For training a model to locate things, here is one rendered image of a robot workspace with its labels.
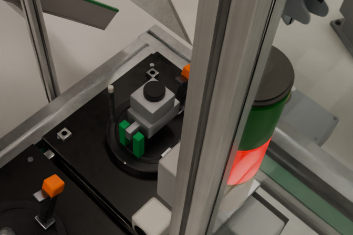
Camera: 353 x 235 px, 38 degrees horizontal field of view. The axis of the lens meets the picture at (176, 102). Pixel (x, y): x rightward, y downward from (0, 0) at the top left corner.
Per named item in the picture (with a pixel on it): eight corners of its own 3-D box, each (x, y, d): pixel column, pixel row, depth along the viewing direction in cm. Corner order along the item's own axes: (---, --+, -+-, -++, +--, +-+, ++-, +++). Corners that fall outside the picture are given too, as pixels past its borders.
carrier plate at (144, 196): (151, 60, 91) (152, 51, 89) (258, 142, 82) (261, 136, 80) (42, 143, 80) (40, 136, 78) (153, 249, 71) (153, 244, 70)
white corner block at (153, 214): (153, 206, 75) (153, 194, 72) (175, 227, 73) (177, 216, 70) (130, 228, 73) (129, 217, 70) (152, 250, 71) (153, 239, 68)
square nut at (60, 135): (65, 130, 79) (64, 126, 78) (72, 136, 79) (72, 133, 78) (57, 136, 78) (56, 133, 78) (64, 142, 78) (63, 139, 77)
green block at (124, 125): (125, 137, 77) (124, 118, 73) (131, 142, 76) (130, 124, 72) (119, 142, 76) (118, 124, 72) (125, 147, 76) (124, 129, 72)
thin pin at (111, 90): (113, 116, 79) (110, 83, 72) (116, 119, 78) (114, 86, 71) (109, 119, 78) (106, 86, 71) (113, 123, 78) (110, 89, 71)
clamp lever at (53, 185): (45, 210, 69) (55, 172, 64) (55, 220, 68) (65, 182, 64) (23, 223, 66) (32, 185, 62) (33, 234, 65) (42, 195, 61)
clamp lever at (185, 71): (176, 100, 80) (191, 62, 76) (185, 107, 80) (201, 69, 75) (161, 108, 78) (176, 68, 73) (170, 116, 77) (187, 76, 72)
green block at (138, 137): (138, 148, 76) (138, 130, 72) (144, 153, 75) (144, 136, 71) (132, 153, 75) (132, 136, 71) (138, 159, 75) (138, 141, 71)
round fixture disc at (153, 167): (152, 85, 85) (152, 77, 83) (216, 136, 80) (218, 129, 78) (87, 136, 79) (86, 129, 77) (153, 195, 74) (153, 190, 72)
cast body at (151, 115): (157, 96, 77) (159, 66, 71) (179, 113, 75) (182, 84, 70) (116, 129, 73) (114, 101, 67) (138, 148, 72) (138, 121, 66)
